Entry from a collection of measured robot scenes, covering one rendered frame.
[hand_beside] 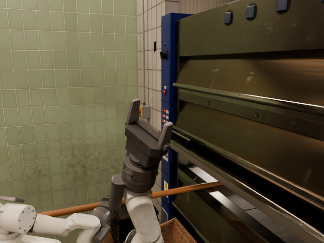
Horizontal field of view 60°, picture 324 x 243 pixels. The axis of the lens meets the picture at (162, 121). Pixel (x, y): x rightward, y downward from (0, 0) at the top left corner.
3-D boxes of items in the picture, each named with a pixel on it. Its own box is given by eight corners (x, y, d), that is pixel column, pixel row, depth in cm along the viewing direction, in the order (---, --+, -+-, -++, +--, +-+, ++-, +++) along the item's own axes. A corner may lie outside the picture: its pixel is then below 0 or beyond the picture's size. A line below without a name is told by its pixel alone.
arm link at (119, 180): (161, 182, 69) (154, 212, 75) (148, 154, 77) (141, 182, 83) (116, 188, 65) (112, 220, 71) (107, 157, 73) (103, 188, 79)
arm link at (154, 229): (163, 210, 81) (171, 242, 94) (134, 197, 86) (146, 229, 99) (142, 242, 75) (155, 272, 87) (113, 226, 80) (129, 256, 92)
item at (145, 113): (146, 116, 238) (146, 104, 236) (150, 118, 229) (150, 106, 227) (138, 116, 236) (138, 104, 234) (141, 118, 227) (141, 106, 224)
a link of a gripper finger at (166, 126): (172, 120, 59) (167, 143, 63) (162, 124, 57) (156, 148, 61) (178, 124, 59) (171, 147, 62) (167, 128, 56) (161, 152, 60)
